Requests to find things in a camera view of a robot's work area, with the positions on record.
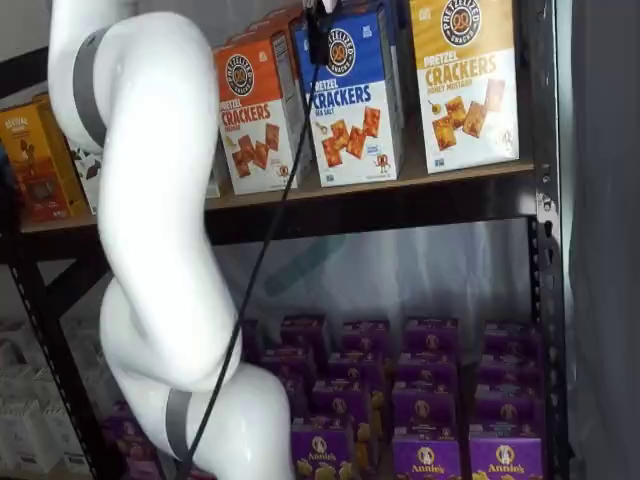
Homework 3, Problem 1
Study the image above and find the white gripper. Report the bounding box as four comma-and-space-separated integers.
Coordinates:
303, 0, 342, 65

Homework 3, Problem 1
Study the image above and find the orange cheddar crackers box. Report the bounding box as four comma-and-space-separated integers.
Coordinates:
232, 3, 314, 186
213, 36, 302, 197

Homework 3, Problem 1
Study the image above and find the blue sea salt crackers box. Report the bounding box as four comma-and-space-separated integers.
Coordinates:
293, 5, 406, 189
377, 0, 407, 126

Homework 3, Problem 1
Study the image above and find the yellow honey mustard crackers box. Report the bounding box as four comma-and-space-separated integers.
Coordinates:
408, 0, 522, 176

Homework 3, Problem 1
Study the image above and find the wooden shelf board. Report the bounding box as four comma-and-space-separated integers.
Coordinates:
18, 158, 537, 235

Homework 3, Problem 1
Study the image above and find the Simple Mills Sweet Thins box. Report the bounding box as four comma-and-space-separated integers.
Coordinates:
66, 133, 109, 215

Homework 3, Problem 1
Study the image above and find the purple Annie's snack box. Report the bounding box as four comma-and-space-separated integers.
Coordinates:
468, 433, 545, 480
473, 386, 545, 440
290, 426, 357, 480
391, 383, 460, 440
341, 318, 392, 357
102, 402, 170, 480
261, 346, 315, 382
279, 376, 314, 420
311, 381, 372, 430
403, 316, 460, 357
396, 352, 460, 390
482, 321, 542, 360
281, 313, 330, 352
476, 353, 545, 395
391, 435, 462, 480
326, 351, 385, 387

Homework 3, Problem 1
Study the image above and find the yellow-orange snack box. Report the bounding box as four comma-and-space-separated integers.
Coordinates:
0, 101, 90, 225

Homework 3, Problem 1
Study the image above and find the white carton box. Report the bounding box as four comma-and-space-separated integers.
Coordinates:
0, 364, 39, 407
0, 398, 55, 476
41, 401, 92, 470

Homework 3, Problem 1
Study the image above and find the white backdrop sheet teal logo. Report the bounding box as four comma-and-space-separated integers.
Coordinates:
209, 217, 535, 334

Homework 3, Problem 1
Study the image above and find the black metal shelf frame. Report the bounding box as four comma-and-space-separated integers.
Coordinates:
0, 0, 577, 480

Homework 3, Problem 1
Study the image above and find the black cable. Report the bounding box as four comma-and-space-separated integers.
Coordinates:
176, 59, 326, 480

